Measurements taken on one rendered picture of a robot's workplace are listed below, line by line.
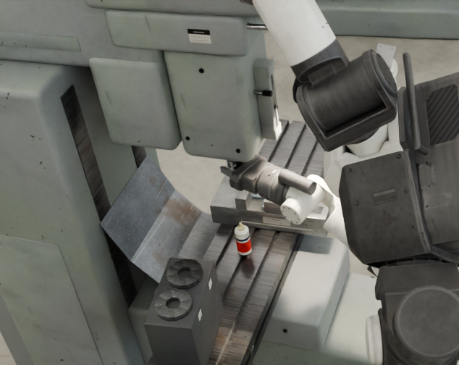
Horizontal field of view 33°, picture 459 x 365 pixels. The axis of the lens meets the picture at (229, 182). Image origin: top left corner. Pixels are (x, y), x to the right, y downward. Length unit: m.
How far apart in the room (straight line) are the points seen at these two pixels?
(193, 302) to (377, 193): 0.65
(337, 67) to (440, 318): 0.44
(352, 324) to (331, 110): 1.08
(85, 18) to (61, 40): 0.10
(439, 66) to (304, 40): 3.45
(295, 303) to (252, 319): 0.18
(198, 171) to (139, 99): 2.20
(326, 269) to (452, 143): 0.98
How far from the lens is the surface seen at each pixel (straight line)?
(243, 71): 1.76
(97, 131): 2.11
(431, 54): 4.82
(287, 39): 1.28
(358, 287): 2.37
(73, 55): 1.90
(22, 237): 2.27
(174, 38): 1.72
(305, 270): 2.26
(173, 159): 4.15
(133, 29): 1.76
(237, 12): 1.61
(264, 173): 1.94
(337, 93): 1.30
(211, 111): 1.82
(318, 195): 1.90
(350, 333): 2.25
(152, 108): 1.86
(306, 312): 2.15
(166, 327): 1.83
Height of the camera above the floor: 2.48
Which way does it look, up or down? 39 degrees down
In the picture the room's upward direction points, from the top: 10 degrees counter-clockwise
